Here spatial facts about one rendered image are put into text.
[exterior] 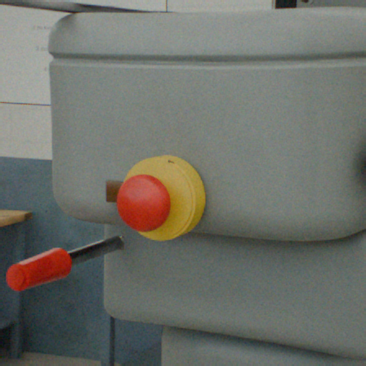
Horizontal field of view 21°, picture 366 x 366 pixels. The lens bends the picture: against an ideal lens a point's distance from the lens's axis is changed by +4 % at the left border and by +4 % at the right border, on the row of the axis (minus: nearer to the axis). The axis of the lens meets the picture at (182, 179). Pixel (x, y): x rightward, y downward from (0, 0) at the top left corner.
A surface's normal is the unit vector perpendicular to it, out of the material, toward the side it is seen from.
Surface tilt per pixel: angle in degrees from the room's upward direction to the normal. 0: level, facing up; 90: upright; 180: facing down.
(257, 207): 90
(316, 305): 90
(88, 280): 90
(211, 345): 67
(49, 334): 90
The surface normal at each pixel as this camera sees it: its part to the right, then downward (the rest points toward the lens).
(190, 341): -0.49, -0.28
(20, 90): -0.45, 0.11
